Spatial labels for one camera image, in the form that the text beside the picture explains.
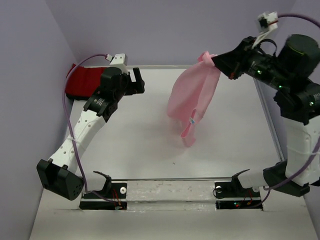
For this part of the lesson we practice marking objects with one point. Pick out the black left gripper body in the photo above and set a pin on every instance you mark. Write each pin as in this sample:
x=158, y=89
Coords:
x=128, y=87

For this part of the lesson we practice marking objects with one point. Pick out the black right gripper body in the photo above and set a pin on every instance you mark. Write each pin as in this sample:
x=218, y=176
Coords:
x=251, y=60

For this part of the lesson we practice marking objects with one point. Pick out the pink t shirt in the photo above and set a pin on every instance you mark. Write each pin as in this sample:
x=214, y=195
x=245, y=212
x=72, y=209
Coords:
x=191, y=95

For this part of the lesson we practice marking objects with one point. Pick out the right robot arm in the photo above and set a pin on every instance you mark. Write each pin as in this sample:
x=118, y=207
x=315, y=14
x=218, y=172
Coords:
x=298, y=99

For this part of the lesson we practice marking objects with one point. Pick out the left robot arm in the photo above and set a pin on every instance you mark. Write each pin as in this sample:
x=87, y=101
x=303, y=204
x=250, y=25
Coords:
x=62, y=173

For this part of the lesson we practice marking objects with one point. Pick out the red folded t shirt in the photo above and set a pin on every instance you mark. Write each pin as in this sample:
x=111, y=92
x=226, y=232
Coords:
x=83, y=82

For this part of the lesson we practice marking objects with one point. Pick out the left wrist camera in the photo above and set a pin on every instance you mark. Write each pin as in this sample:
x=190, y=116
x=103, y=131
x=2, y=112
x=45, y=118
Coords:
x=118, y=61

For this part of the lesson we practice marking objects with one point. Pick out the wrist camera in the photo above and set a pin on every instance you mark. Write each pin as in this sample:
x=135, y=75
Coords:
x=118, y=61
x=267, y=22

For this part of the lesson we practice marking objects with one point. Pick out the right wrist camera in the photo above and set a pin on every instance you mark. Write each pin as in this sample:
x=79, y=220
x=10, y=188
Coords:
x=267, y=22

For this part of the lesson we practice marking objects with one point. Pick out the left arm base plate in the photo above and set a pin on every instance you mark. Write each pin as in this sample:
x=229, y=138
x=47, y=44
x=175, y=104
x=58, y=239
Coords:
x=113, y=197

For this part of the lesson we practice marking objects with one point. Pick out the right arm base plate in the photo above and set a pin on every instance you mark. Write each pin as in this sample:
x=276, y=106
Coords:
x=228, y=199

